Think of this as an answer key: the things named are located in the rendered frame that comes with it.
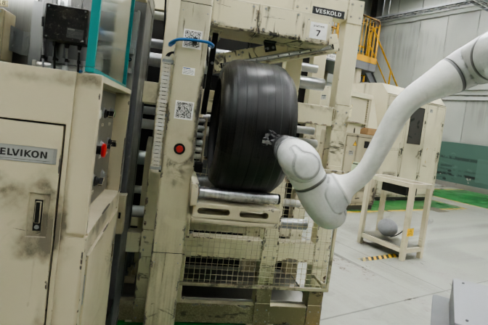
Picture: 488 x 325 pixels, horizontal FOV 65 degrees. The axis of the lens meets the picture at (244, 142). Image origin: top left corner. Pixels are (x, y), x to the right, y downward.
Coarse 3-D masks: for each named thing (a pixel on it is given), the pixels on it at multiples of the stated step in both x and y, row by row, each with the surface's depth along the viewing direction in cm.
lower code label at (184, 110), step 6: (180, 102) 156; (186, 102) 157; (192, 102) 157; (180, 108) 157; (186, 108) 157; (192, 108) 157; (174, 114) 156; (180, 114) 157; (186, 114) 157; (192, 114) 158
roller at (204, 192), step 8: (200, 192) 153; (208, 192) 154; (216, 192) 154; (224, 192) 155; (232, 192) 156; (240, 192) 156; (248, 192) 157; (256, 192) 158; (264, 192) 160; (232, 200) 157; (240, 200) 157; (248, 200) 157; (256, 200) 157; (264, 200) 158; (272, 200) 158
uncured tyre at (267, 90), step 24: (240, 72) 149; (264, 72) 152; (216, 96) 183; (240, 96) 143; (264, 96) 145; (288, 96) 147; (216, 120) 193; (240, 120) 141; (264, 120) 142; (288, 120) 145; (216, 144) 149; (240, 144) 142; (216, 168) 151; (240, 168) 146; (264, 168) 147
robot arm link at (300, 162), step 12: (288, 144) 106; (300, 144) 104; (288, 156) 102; (300, 156) 100; (312, 156) 100; (288, 168) 102; (300, 168) 99; (312, 168) 100; (300, 180) 101; (312, 180) 102
